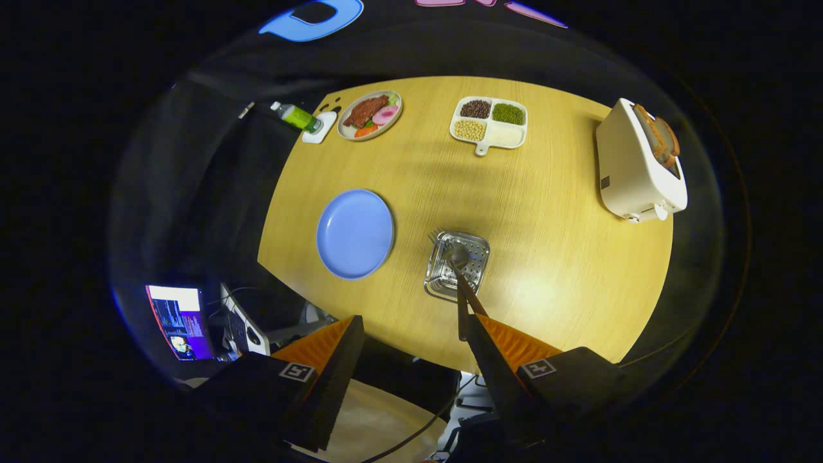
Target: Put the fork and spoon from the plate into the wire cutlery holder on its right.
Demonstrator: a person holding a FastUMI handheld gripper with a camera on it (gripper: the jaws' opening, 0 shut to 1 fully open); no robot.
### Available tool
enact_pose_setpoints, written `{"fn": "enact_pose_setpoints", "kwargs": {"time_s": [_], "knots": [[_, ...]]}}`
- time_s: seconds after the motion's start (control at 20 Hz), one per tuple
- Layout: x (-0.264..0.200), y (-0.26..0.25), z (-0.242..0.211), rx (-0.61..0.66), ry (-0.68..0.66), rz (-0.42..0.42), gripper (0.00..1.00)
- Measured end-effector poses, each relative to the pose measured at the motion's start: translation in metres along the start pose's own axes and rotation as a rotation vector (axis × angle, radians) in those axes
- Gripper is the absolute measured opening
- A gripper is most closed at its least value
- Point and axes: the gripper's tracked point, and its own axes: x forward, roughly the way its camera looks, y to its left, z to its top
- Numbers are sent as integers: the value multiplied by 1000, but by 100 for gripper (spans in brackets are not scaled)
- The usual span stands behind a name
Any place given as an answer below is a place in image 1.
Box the computer monitor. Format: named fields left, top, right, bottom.
left=145, top=284, right=215, bottom=362

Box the steel drainer basket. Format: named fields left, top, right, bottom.
left=424, top=230, right=491, bottom=303

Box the blue plate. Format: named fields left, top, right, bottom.
left=316, top=188, right=395, bottom=280

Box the wooden-handled metal spoon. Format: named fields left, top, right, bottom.
left=449, top=244, right=470, bottom=341

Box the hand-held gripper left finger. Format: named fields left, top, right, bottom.
left=193, top=314, right=365, bottom=453

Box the black cable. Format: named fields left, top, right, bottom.
left=360, top=376, right=480, bottom=463

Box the white divided dish of beans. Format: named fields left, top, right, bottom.
left=449, top=96, right=529, bottom=157

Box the green plastic bottle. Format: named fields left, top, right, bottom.
left=270, top=101, right=322, bottom=134

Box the white square coaster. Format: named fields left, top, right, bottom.
left=302, top=111, right=338, bottom=145

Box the open laptop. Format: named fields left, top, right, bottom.
left=221, top=283, right=271, bottom=356

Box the brown toast slice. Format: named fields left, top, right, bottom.
left=633, top=104, right=666, bottom=161
left=653, top=116, right=681, bottom=169

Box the white toaster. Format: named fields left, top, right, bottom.
left=595, top=98, right=689, bottom=224

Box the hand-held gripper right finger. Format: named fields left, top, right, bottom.
left=464, top=313, right=634, bottom=451

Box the white plate of food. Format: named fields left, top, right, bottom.
left=337, top=90, right=403, bottom=142

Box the wooden-handled metal fork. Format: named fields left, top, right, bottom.
left=428, top=227, right=489, bottom=319

